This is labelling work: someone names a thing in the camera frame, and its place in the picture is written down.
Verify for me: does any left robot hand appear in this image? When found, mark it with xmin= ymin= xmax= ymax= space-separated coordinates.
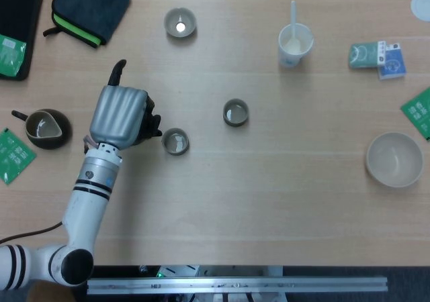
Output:
xmin=88 ymin=59 xmax=157 ymax=150

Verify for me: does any black teapot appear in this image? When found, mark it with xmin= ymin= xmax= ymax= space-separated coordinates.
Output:
xmin=136 ymin=97 xmax=163 ymax=146

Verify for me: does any dark teacup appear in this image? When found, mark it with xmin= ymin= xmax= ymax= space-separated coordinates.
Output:
xmin=222 ymin=98 xmax=250 ymax=128
xmin=161 ymin=128 xmax=190 ymax=156

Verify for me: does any small grey bowl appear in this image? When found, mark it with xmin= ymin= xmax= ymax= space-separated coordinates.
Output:
xmin=163 ymin=7 xmax=198 ymax=38

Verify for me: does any white paper cup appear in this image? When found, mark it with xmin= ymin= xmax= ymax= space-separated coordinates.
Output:
xmin=277 ymin=23 xmax=315 ymax=69

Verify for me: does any green tea packet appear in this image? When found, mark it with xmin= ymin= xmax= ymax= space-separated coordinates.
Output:
xmin=400 ymin=87 xmax=430 ymax=140
xmin=0 ymin=127 xmax=37 ymax=185
xmin=0 ymin=34 xmax=27 ymax=78

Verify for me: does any dark grey folded towel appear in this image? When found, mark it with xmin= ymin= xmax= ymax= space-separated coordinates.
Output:
xmin=42 ymin=0 xmax=132 ymax=49

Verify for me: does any black tray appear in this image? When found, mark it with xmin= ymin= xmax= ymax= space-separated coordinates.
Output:
xmin=0 ymin=0 xmax=46 ymax=82

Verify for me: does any white plastic spoon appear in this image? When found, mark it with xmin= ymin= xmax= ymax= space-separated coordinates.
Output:
xmin=290 ymin=0 xmax=302 ymax=55

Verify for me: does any green tissue pack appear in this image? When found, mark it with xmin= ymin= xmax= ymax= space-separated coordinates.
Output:
xmin=347 ymin=41 xmax=388 ymax=70

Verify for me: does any beige bowl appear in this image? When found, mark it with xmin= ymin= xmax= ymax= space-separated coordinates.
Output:
xmin=365 ymin=132 xmax=424 ymax=189

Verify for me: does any blue and white box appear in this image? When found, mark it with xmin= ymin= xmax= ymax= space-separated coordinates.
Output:
xmin=378 ymin=42 xmax=406 ymax=81

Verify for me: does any dark pitcher with handle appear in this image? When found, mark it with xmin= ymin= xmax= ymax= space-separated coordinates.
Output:
xmin=11 ymin=109 xmax=73 ymax=150

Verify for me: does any brown arm cable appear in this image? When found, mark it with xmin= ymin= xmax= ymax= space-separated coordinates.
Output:
xmin=0 ymin=223 xmax=65 ymax=246

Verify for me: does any aluminium rail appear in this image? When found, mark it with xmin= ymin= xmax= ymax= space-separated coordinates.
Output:
xmin=86 ymin=275 xmax=389 ymax=295

